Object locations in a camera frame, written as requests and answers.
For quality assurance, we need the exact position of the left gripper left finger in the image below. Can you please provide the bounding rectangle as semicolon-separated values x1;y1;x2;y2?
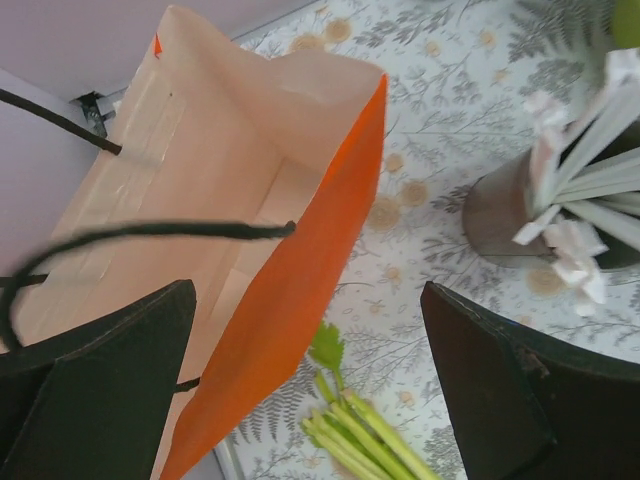
1;280;196;479

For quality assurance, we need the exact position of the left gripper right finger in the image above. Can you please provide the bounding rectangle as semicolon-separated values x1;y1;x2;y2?
421;282;639;480

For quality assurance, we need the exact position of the orange paper bag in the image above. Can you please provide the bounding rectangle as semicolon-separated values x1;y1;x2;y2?
1;5;387;479

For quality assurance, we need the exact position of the green celery stalk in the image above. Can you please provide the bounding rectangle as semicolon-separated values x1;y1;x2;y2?
300;322;439;480

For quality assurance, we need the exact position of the grey straw holder cup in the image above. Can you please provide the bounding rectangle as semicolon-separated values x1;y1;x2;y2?
462;124;639;271

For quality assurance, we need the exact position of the floral tablecloth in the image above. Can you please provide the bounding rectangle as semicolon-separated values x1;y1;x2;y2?
243;1;639;479

